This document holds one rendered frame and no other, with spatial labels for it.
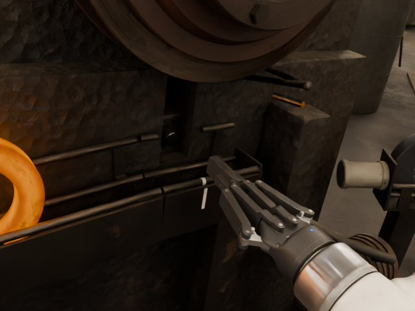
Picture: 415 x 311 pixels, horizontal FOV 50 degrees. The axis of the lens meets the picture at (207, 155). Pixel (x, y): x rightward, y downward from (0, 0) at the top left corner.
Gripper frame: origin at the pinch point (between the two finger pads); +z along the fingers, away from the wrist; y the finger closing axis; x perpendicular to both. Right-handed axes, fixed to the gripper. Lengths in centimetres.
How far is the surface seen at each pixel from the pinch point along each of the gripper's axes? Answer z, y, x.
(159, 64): 5.3, -10.9, 16.4
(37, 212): 5.8, -26.1, -4.1
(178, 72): 5.1, -7.9, 15.2
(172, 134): 14.7, -0.6, -0.9
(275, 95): 0.4, 6.7, 12.7
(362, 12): 148, 225, -16
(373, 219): 35, 131, -78
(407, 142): -4.1, 42.1, 1.5
